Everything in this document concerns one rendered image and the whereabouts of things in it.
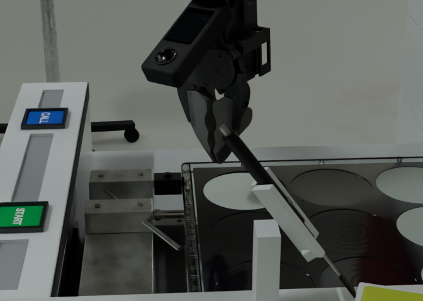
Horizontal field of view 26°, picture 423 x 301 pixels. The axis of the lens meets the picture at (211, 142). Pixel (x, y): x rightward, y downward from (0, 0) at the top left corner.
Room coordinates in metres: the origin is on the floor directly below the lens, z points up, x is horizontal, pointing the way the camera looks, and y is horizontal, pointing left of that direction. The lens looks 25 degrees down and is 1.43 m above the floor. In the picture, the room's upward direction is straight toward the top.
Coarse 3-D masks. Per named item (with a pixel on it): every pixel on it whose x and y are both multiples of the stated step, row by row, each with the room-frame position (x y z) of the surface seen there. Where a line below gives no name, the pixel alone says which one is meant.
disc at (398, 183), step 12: (396, 168) 1.08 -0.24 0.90; (408, 168) 1.08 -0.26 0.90; (420, 168) 1.08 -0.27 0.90; (384, 180) 1.04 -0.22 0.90; (396, 180) 1.04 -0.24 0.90; (408, 180) 1.04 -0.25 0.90; (420, 180) 1.04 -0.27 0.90; (384, 192) 1.01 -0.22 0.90; (396, 192) 1.01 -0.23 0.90; (408, 192) 1.01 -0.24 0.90; (420, 192) 1.01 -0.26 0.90
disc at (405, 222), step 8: (416, 208) 0.97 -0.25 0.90; (400, 216) 0.95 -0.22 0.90; (408, 216) 0.95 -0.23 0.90; (416, 216) 0.95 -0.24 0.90; (400, 224) 0.93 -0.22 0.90; (408, 224) 0.93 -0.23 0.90; (416, 224) 0.93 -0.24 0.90; (400, 232) 0.91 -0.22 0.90; (408, 232) 0.91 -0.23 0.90; (416, 232) 0.91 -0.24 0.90; (416, 240) 0.89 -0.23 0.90
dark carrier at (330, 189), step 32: (288, 192) 1.01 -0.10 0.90; (320, 192) 1.01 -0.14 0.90; (352, 192) 1.01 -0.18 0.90; (224, 224) 0.93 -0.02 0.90; (320, 224) 0.93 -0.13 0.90; (352, 224) 0.93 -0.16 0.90; (384, 224) 0.93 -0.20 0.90; (224, 256) 0.86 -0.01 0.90; (288, 256) 0.86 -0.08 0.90; (352, 256) 0.86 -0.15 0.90; (384, 256) 0.86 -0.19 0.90; (416, 256) 0.86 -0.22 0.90; (224, 288) 0.80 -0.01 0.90; (288, 288) 0.80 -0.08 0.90
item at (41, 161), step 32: (32, 96) 1.18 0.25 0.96; (64, 96) 1.18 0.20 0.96; (64, 128) 1.07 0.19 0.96; (0, 160) 0.98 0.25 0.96; (32, 160) 0.98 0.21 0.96; (64, 160) 0.98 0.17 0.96; (0, 192) 0.90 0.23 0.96; (32, 192) 0.90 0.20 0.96; (64, 192) 0.90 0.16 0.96; (0, 256) 0.77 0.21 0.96; (32, 256) 0.76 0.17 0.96; (0, 288) 0.71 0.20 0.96; (32, 288) 0.71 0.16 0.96
